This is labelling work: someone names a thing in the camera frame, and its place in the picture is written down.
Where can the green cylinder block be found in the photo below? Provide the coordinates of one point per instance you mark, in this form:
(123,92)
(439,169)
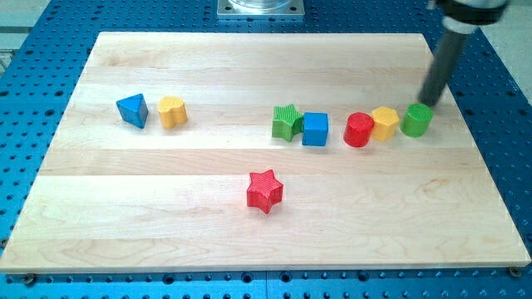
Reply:
(416,120)

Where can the robot arm end black white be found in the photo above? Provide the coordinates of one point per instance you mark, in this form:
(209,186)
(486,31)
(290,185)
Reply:
(465,16)

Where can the yellow hexagon block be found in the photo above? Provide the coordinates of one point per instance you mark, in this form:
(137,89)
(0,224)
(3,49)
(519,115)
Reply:
(386,120)

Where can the green star block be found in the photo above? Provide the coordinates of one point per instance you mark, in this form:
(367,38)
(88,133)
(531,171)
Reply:
(287,122)

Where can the red star block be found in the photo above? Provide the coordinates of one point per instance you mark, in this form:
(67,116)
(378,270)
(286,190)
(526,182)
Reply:
(264,191)

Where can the blue cube block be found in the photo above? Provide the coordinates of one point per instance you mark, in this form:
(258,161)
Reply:
(315,128)

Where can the light wooden board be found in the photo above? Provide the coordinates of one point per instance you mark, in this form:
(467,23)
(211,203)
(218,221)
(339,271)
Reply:
(111,197)

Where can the red cylinder block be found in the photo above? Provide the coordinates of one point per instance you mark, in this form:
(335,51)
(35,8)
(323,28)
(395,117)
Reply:
(358,129)

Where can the yellow heart block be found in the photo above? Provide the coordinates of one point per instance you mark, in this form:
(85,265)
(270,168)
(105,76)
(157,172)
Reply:
(172,111)

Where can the blue triangle block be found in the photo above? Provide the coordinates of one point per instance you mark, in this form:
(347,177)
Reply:
(133,110)

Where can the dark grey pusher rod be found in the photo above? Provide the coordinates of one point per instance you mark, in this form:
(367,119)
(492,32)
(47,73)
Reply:
(448,52)

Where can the blue perforated metal table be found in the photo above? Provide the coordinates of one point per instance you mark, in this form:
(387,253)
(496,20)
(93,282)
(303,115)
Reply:
(41,77)

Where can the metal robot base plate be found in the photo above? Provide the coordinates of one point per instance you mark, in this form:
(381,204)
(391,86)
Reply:
(260,8)

